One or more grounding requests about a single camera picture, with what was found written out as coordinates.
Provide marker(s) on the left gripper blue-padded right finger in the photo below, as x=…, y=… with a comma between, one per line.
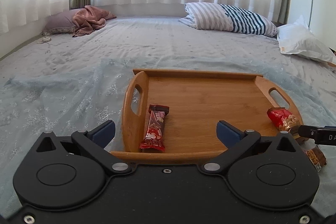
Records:
x=238, y=143

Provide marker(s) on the striped grey navy pillow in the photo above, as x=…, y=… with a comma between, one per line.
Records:
x=220, y=17

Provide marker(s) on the pink crumpled blanket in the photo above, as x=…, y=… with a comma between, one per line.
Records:
x=90, y=19

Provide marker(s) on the brown almond chocolate bar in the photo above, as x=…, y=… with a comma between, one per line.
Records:
x=317, y=157

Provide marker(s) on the red-brown wafer bar wrapper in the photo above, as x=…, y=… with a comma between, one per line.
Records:
x=154, y=134

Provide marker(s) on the white pillow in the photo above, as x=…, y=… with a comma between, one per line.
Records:
x=297, y=39

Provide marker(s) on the wooden bamboo serving tray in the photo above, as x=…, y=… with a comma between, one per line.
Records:
x=197, y=101

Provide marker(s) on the red gold peanut packet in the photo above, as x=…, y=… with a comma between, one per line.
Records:
x=284, y=120

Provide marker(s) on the purple pillow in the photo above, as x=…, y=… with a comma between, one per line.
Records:
x=61, y=23

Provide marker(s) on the light blue snowflake cloth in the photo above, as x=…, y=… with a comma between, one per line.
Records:
x=82, y=99

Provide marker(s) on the small object near pillow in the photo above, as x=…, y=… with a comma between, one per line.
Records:
x=45, y=39

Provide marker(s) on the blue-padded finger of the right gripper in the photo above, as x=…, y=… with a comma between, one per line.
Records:
x=307, y=131

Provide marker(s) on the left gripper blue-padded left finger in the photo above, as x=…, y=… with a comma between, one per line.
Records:
x=92, y=144

